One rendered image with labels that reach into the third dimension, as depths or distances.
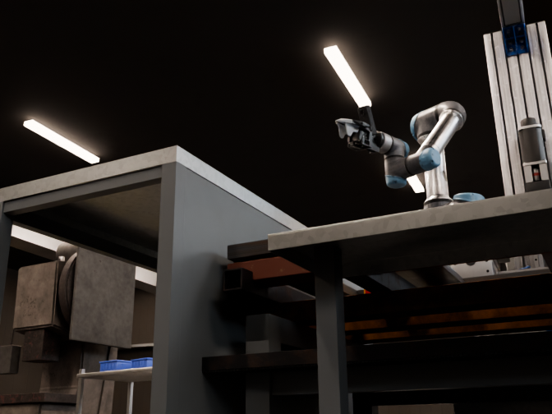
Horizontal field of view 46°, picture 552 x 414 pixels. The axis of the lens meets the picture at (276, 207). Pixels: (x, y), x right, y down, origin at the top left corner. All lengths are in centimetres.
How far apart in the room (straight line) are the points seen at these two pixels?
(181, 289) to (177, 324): 8
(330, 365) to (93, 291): 582
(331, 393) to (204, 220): 58
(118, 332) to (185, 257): 568
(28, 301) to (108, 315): 82
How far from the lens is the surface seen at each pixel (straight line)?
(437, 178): 266
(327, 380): 120
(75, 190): 171
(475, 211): 105
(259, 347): 151
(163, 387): 141
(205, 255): 157
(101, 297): 700
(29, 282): 726
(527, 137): 270
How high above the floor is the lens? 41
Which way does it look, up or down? 19 degrees up
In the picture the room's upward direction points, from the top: 1 degrees counter-clockwise
